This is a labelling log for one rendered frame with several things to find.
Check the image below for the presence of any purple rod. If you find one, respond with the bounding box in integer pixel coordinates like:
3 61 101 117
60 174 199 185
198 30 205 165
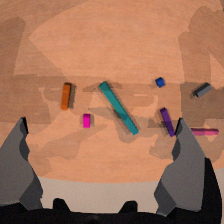
160 107 175 137

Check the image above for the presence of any small magenta block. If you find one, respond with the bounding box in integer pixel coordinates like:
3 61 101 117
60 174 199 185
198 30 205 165
83 113 90 128

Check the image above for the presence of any turquoise rod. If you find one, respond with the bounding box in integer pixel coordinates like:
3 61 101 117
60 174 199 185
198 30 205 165
99 81 139 135

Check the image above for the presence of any orange rod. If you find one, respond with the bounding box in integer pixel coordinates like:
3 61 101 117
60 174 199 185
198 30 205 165
61 82 72 111

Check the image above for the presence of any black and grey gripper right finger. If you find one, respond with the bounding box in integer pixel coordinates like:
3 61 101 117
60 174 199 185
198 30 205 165
154 117 222 224

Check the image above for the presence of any small dark blue block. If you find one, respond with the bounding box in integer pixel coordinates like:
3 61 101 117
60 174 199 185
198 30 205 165
155 77 165 88

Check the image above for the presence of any pink rod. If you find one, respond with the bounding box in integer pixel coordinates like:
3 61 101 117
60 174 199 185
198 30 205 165
190 128 219 135

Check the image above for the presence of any grey rod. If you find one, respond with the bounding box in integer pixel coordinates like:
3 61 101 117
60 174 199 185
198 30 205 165
194 83 211 98

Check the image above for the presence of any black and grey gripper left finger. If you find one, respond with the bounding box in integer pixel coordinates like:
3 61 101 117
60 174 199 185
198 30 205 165
0 117 43 224

